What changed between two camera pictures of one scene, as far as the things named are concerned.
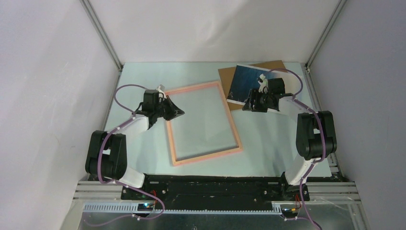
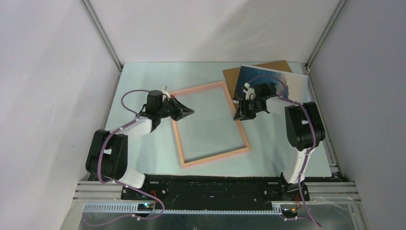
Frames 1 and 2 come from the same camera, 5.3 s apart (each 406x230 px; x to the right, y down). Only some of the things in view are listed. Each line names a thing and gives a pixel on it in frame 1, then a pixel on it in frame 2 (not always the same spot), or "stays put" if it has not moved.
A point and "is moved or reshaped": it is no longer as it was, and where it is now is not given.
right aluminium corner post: [342, 4] stays put
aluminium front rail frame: [332, 205] stays put
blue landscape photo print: [246, 78] is moved or reshaped
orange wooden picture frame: [206, 156] -> [178, 128]
